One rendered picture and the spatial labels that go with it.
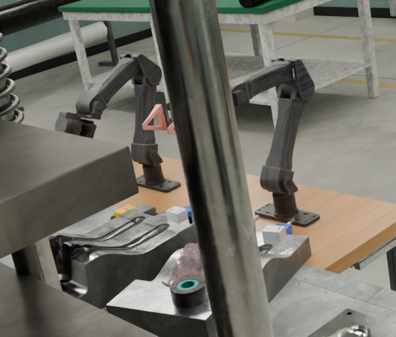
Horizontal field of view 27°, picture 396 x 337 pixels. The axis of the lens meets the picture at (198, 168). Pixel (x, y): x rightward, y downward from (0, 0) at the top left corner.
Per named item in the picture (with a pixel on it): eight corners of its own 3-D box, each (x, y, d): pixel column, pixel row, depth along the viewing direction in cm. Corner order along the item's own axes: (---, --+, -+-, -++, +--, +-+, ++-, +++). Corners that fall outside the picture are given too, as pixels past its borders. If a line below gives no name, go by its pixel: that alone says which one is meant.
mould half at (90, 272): (148, 231, 247) (139, 188, 243) (207, 249, 228) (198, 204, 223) (1, 307, 218) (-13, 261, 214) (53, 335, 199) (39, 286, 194)
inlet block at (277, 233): (286, 227, 225) (283, 209, 223) (303, 229, 222) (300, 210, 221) (264, 249, 215) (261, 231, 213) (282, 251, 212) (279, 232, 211)
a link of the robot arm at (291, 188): (283, 179, 229) (296, 172, 233) (259, 174, 236) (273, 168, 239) (286, 200, 231) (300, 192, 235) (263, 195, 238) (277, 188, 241)
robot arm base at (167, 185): (161, 170, 272) (177, 162, 276) (124, 162, 286) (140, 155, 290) (166, 192, 274) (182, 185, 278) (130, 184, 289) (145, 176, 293)
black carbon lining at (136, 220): (140, 221, 237) (133, 190, 234) (176, 233, 225) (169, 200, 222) (36, 274, 217) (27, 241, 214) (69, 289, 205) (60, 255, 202)
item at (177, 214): (203, 210, 238) (200, 192, 236) (215, 213, 234) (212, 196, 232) (168, 229, 230) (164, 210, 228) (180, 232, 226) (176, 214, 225)
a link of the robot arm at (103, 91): (87, 104, 254) (148, 45, 268) (69, 103, 260) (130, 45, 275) (106, 136, 260) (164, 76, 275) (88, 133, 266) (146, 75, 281)
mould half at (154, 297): (224, 247, 228) (217, 210, 224) (312, 255, 214) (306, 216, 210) (116, 347, 189) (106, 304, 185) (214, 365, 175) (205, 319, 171)
